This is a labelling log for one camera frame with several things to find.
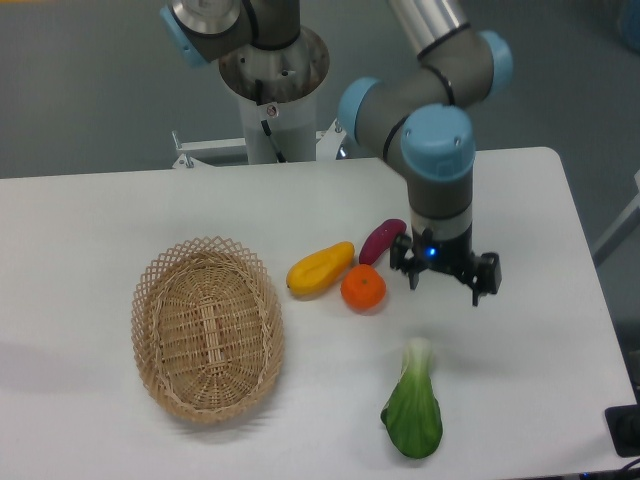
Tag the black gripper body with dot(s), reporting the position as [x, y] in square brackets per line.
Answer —
[451, 257]

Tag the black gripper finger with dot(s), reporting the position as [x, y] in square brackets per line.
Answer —
[482, 274]
[402, 258]

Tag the green bok choy vegetable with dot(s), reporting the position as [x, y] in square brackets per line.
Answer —
[412, 415]

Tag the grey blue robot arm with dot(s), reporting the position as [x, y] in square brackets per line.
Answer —
[419, 128]

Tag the purple sweet potato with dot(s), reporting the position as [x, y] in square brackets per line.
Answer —
[380, 240]

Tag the orange tangerine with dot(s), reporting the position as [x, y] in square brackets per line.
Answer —
[363, 288]

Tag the yellow papaya half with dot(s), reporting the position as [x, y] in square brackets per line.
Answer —
[318, 271]

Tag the white table leg right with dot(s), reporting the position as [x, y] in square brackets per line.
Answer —
[618, 231]

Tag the black device at table edge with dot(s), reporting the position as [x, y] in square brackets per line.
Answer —
[623, 425]

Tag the woven wicker basket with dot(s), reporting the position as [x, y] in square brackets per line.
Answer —
[207, 330]

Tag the white metal base frame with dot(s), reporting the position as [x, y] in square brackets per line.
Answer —
[331, 144]

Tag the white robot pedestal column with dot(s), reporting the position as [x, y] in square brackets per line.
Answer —
[277, 94]

